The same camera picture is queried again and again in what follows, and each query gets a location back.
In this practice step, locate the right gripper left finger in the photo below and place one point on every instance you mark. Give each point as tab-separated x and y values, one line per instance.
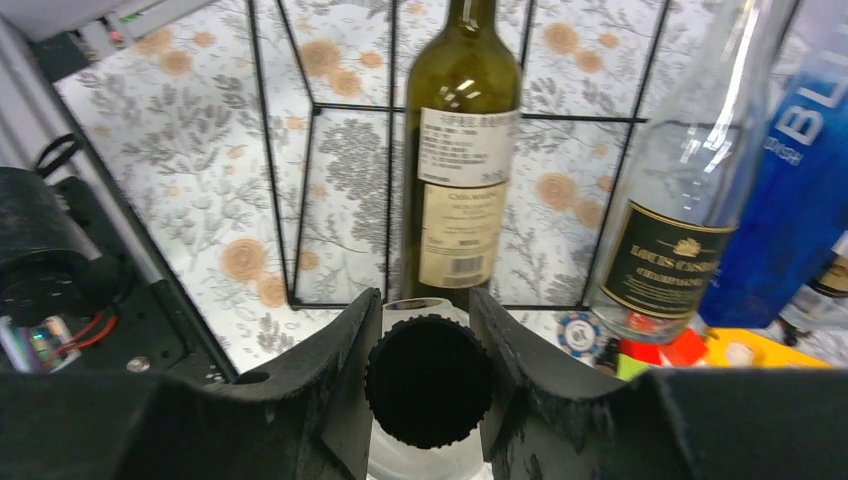
303	415

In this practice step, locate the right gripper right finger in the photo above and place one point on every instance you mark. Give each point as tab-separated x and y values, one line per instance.
554	417

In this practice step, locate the clear bottle black cap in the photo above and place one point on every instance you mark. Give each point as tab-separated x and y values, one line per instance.
427	386

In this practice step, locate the black wire wine rack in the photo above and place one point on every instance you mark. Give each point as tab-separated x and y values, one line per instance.
593	73

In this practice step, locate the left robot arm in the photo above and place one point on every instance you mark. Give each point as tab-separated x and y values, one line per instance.
49	264

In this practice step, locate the clear bottle gold label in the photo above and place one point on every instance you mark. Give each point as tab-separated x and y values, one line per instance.
820	303

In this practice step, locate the clear bottle black label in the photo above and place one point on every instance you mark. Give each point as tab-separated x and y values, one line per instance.
680	195

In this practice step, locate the dark green wine bottle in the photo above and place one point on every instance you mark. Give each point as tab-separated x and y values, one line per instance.
463	97

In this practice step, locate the blue triangular bottle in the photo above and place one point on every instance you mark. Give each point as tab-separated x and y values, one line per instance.
798	208

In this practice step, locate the green block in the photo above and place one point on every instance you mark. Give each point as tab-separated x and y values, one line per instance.
629	368

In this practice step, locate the red block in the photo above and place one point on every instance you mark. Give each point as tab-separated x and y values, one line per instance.
684	351

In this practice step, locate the yellow triangle block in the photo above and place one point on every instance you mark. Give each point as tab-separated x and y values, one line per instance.
739	348

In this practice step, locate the floral table mat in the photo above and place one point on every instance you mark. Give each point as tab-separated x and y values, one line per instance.
180	119

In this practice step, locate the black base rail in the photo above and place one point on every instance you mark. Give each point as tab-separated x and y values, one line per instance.
155	327

